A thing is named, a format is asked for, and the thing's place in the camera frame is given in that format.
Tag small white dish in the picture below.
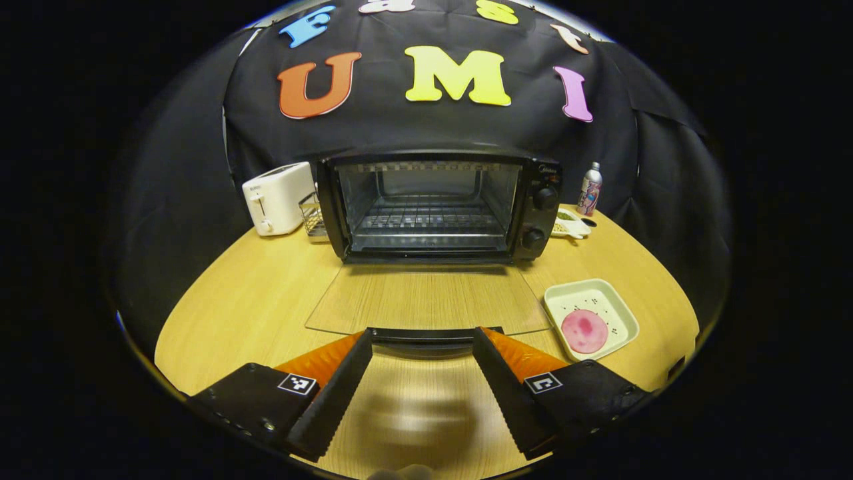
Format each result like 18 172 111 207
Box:
552 208 592 240

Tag silver spray bottle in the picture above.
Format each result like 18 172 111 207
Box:
577 162 603 217

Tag pink round food slice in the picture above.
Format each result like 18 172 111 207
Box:
561 309 609 355

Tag black backdrop cloth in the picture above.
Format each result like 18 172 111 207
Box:
100 0 734 347

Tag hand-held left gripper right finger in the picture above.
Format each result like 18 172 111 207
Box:
472 327 657 461

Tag black electric oven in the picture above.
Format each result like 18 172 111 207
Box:
305 148 562 345

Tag white square plate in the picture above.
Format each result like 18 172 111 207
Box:
543 279 640 362

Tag wire mesh basket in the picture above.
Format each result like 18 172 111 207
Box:
299 192 329 238

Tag white toaster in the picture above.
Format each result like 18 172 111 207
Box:
242 162 317 237

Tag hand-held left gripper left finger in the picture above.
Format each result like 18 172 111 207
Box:
188 329 374 462

